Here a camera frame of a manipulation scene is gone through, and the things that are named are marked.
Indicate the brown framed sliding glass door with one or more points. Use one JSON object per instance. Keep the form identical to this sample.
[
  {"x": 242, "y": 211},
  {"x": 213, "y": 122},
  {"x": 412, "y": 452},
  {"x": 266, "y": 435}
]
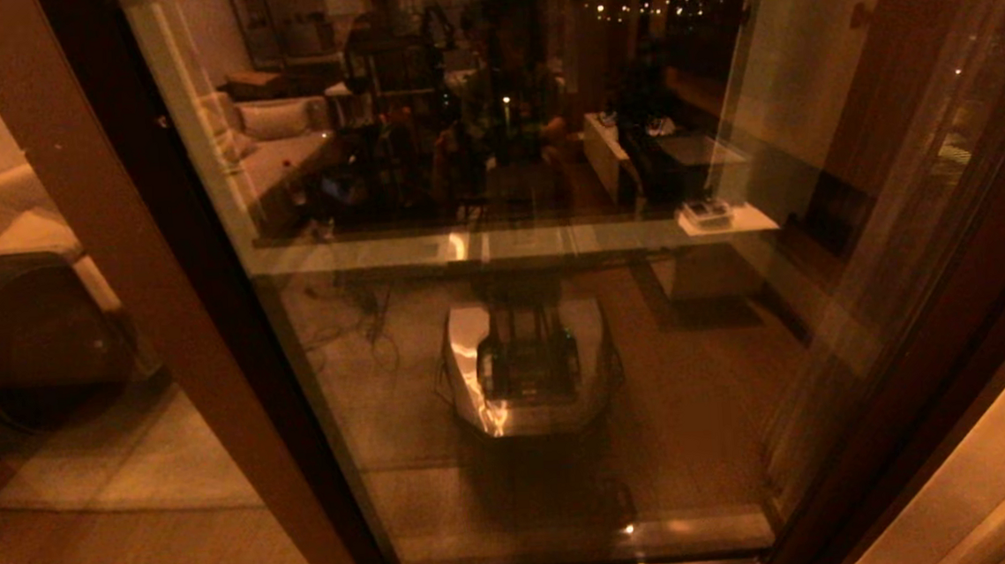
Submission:
[{"x": 825, "y": 339}]

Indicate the dark front-load washing machine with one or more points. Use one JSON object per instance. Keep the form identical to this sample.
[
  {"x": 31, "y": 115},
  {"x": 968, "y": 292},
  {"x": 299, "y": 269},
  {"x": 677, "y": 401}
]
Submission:
[{"x": 38, "y": 350}]

